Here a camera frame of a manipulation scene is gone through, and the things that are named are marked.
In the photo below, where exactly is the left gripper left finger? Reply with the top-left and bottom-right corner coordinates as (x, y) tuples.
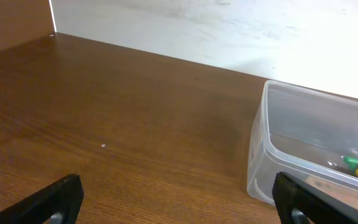
(0, 174), (84, 224)

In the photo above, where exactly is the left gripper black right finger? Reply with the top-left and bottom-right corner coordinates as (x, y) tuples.
(272, 172), (358, 224)

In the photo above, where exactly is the clear plastic container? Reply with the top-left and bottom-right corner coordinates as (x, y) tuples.
(246, 80), (358, 204)

